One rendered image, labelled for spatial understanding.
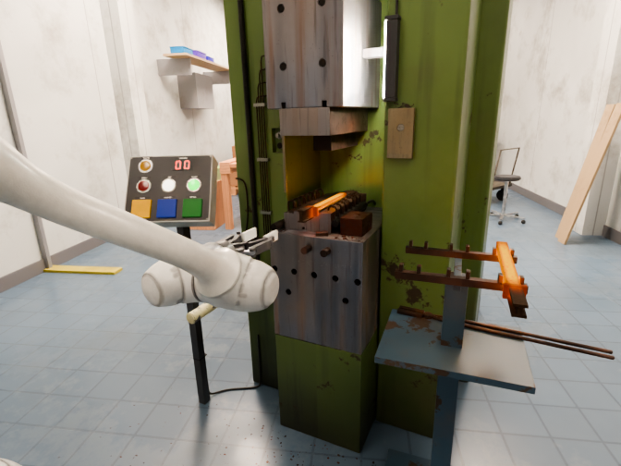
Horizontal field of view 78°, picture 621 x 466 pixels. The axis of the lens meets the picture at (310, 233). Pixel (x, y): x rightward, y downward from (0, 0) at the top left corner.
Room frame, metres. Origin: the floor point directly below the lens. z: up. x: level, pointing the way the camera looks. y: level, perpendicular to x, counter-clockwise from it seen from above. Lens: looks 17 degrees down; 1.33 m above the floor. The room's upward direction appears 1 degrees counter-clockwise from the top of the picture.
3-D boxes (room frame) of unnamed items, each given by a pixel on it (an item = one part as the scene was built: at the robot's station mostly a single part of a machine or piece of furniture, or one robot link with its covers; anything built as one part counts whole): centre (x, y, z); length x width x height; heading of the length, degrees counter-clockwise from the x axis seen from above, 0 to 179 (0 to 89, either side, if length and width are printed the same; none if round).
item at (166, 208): (1.47, 0.56, 1.01); 0.07 x 0.05 x 0.07; 89
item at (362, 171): (1.87, -0.26, 1.37); 0.41 x 0.10 x 0.91; 64
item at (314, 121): (1.61, -0.08, 1.32); 0.42 x 0.20 x 0.10; 154
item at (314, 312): (1.59, -0.13, 0.69); 0.56 x 0.38 x 0.45; 154
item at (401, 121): (1.39, -0.33, 1.27); 0.09 x 0.02 x 0.17; 64
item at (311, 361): (1.59, -0.13, 0.23); 0.56 x 0.38 x 0.47; 154
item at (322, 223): (1.61, -0.08, 0.96); 0.42 x 0.20 x 0.09; 154
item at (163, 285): (0.78, 0.29, 1.00); 0.16 x 0.13 x 0.11; 154
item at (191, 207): (1.46, 0.46, 1.01); 0.07 x 0.05 x 0.07; 89
